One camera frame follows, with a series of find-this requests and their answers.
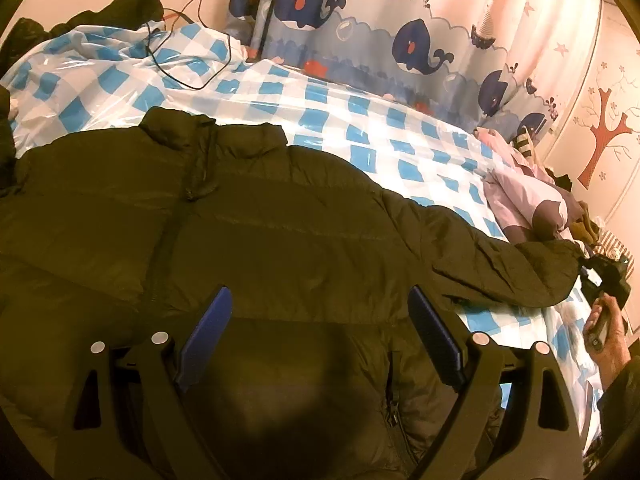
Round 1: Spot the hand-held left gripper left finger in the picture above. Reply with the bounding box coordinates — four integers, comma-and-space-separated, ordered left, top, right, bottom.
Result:
54, 286, 236, 480

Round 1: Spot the dark olive puffer jacket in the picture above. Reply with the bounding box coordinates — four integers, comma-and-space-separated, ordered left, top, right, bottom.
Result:
0, 106, 583, 480

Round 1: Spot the black cable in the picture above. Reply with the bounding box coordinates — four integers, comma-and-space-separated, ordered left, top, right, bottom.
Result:
145, 0, 237, 91

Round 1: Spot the whale print curtain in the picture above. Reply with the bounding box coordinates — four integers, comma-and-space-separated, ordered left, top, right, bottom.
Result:
222, 0, 601, 137

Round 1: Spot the tree wall sticker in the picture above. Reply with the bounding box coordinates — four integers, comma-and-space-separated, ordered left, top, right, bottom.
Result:
572, 60, 640, 192

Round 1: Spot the blue checkered plastic sheet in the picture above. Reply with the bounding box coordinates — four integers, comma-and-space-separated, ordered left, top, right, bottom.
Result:
0, 20, 608, 461

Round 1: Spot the pile of dark clothes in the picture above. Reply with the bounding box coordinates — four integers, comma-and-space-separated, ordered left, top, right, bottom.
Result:
0, 0, 166, 63

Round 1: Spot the brown cloth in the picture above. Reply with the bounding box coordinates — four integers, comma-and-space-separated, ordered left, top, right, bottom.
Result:
572, 199, 603, 243

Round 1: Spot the person's right hand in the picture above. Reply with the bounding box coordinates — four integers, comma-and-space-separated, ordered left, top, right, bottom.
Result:
584, 294, 632, 391

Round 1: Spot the striped sock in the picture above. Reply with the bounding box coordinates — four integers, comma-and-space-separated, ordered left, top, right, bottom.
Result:
510, 126, 537, 162

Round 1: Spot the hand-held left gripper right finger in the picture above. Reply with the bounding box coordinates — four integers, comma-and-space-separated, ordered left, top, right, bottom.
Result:
407, 285, 586, 480

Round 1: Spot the person's right forearm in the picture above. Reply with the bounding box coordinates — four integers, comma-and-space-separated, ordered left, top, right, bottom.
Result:
594, 337, 640, 466

